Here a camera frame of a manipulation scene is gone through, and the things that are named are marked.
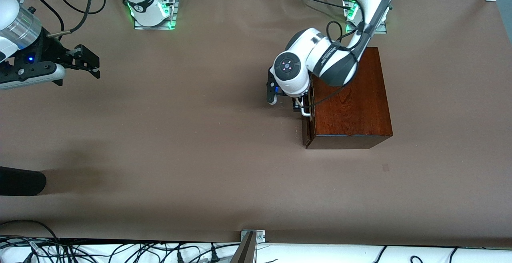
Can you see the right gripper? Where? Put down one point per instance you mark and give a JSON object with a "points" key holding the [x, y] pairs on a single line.
{"points": [[47, 50]]}

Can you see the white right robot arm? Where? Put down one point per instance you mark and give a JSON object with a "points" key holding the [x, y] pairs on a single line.
{"points": [[12, 19]]}

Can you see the dark brown wooden cabinet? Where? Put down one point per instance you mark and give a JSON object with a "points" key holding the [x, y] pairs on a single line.
{"points": [[360, 111]]}

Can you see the brown table cover mat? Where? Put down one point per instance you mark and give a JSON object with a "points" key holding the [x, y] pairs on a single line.
{"points": [[224, 155]]}

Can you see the black cylinder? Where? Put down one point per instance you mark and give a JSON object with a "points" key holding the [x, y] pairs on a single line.
{"points": [[20, 181]]}

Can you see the white panel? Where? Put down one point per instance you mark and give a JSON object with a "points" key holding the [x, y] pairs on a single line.
{"points": [[340, 255]]}

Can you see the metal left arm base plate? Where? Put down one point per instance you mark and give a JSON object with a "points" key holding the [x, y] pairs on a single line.
{"points": [[383, 30]]}

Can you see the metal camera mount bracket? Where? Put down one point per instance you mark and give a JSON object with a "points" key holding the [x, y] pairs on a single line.
{"points": [[246, 251]]}

